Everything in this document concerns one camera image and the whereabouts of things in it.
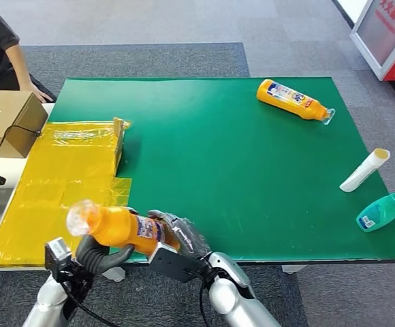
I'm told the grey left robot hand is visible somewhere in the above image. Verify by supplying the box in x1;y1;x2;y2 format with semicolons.
76;234;135;277

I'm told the person's hand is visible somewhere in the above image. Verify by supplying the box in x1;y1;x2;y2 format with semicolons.
21;80;54;104

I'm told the white tube bottle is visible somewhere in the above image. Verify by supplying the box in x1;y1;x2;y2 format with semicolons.
339;148;391;193

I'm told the green table mat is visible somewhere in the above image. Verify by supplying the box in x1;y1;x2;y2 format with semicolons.
48;77;395;264

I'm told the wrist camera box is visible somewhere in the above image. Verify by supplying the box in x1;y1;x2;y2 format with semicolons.
147;241;205;285
45;237;74;281

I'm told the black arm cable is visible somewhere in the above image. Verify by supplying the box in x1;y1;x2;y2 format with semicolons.
61;279;120;327
199;280;208;327

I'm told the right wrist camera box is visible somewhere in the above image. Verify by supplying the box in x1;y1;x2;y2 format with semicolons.
147;241;205;285

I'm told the brown cardboard box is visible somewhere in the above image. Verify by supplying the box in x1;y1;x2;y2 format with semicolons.
0;89;49;159

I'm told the yellow plastic wrapped box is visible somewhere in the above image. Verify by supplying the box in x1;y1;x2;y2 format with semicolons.
0;117;133;268

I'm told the teal plastic bottle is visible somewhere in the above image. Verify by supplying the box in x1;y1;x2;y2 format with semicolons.
356;192;395;233

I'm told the thin black cable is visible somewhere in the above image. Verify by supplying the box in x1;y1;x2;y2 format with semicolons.
0;124;42;172

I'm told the red and white sign cabinet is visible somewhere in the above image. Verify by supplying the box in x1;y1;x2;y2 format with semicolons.
350;0;395;82

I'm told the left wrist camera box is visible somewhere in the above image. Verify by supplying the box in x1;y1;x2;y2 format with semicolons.
45;237;74;281

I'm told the orange bottle with clear cap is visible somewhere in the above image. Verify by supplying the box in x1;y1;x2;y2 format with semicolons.
66;199;181;258
255;78;336;126

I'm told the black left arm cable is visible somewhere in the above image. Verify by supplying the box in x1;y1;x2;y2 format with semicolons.
61;279;120;327

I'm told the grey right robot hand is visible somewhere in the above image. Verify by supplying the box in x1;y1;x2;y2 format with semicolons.
147;209;212;260

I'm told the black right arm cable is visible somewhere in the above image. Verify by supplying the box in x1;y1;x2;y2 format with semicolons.
199;280;208;327

